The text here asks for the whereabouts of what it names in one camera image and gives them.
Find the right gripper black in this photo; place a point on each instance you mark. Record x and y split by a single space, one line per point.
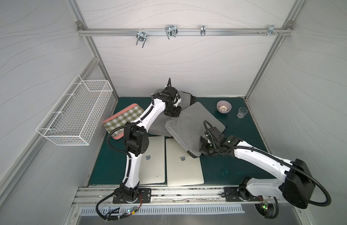
205 145

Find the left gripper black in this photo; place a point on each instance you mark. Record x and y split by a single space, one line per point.
168 91

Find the grey laptop sleeve bag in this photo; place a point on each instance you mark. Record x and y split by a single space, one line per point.
188 128

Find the silver apple laptop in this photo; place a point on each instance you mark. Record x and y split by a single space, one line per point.
182 169
152 168

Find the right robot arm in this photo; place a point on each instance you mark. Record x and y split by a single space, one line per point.
290 180

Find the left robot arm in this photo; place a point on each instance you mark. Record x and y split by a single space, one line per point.
136 138

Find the pink bowl with contents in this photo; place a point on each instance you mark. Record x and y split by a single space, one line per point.
223 107

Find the clear plastic cup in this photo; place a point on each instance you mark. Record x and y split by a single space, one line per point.
242 112

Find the green checkered cloth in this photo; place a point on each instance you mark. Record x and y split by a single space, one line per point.
124 119

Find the metal hook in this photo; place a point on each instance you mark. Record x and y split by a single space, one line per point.
141 37
171 31
271 32
202 30

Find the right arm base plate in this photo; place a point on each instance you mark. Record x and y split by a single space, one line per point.
231 194

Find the white slotted cable duct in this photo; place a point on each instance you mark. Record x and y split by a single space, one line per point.
205 209

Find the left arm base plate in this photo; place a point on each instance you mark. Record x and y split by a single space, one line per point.
144 195

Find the white wire basket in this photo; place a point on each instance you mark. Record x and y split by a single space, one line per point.
73 119

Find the aluminium crossbar rail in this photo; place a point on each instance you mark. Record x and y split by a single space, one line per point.
190 32

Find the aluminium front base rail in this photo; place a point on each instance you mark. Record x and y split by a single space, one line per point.
161 195

